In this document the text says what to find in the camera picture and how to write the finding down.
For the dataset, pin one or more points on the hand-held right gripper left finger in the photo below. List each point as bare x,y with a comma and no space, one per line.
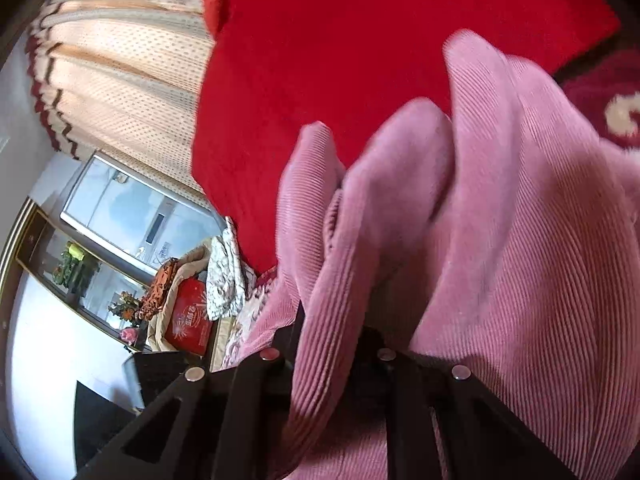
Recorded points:
280,350

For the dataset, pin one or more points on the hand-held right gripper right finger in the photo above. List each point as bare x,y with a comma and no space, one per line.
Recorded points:
387,365

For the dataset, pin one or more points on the white black patterned pillow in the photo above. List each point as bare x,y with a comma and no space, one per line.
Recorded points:
225,270

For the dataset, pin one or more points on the red gift box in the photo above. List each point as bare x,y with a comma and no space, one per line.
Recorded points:
187,317

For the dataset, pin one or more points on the orange black patterned cloth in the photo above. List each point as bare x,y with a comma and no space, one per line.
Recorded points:
160,285

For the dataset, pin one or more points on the pink ornament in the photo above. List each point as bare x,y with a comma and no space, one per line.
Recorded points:
129,336

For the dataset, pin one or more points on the artificial flower arrangement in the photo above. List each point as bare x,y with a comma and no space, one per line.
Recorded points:
125,305

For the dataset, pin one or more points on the standing air conditioner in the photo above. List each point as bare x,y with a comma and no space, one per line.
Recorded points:
125,205

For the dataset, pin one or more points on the green ornament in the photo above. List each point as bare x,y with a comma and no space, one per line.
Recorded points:
72,270

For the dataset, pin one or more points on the glass display cabinet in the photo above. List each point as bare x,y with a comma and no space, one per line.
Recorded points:
45,260

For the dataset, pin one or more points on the red sofa blanket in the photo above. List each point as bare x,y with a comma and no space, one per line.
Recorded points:
325,60

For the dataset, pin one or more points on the dotted beige curtain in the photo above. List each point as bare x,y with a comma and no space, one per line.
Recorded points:
125,60

